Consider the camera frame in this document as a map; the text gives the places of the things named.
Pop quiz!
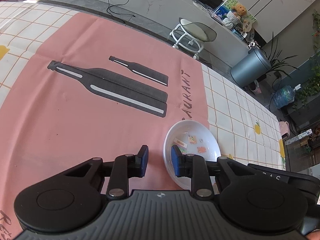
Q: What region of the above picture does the small white sticker plate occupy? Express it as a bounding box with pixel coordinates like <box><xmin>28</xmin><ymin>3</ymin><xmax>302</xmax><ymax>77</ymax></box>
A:
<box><xmin>163</xmin><ymin>120</ymin><xmax>221</xmax><ymax>190</ymax></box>

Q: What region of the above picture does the pink small heater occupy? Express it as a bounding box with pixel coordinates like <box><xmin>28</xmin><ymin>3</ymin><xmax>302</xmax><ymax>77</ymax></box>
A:
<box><xmin>279</xmin><ymin>121</ymin><xmax>290</xmax><ymax>140</ymax></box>

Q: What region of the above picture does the blue water jug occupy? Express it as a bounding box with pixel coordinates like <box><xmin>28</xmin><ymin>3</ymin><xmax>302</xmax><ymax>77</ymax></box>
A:
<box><xmin>272</xmin><ymin>84</ymin><xmax>301</xmax><ymax>109</ymax></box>

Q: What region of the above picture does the pink checkered tablecloth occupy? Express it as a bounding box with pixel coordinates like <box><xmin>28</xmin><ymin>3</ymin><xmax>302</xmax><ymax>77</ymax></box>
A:
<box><xmin>1</xmin><ymin>2</ymin><xmax>285</xmax><ymax>239</ymax></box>

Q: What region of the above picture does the grey metal trash can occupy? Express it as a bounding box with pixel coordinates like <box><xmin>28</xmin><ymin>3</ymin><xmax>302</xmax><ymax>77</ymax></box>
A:
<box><xmin>231</xmin><ymin>48</ymin><xmax>271</xmax><ymax>87</ymax></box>

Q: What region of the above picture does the green leafy floor plant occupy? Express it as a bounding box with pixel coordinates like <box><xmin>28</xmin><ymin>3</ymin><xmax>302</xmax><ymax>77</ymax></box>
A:
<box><xmin>257</xmin><ymin>34</ymin><xmax>297</xmax><ymax>82</ymax></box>

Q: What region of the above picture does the white rolling stool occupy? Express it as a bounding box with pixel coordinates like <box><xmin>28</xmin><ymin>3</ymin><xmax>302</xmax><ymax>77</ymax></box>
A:
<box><xmin>169</xmin><ymin>17</ymin><xmax>217</xmax><ymax>60</ymax></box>

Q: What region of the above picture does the teddy bear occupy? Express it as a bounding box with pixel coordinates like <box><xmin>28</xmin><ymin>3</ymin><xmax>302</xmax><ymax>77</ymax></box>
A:
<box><xmin>222</xmin><ymin>3</ymin><xmax>247</xmax><ymax>30</ymax></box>

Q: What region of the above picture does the black power cable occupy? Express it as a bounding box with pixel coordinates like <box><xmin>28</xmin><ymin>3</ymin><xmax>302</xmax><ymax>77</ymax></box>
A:
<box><xmin>106</xmin><ymin>0</ymin><xmax>138</xmax><ymax>25</ymax></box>

